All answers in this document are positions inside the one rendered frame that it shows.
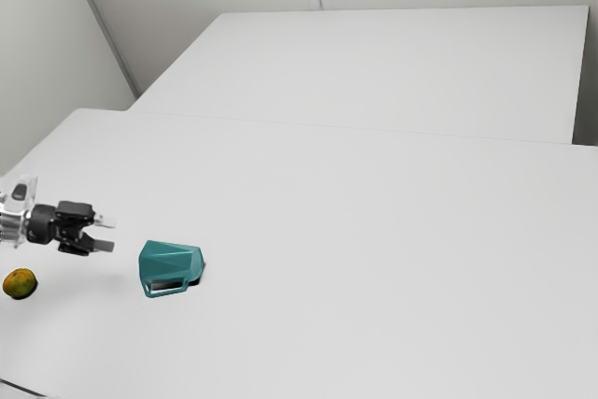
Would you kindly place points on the yellow-green round fruit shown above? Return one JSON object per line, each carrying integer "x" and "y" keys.
{"x": 19, "y": 282}

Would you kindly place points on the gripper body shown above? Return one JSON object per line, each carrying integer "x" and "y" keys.
{"x": 46, "y": 225}

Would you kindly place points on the teal faceted mug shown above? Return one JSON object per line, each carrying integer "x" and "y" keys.
{"x": 169, "y": 264}

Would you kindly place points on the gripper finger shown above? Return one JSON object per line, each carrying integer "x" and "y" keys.
{"x": 97, "y": 244}
{"x": 103, "y": 220}

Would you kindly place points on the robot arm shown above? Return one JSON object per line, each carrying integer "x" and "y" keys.
{"x": 14, "y": 212}

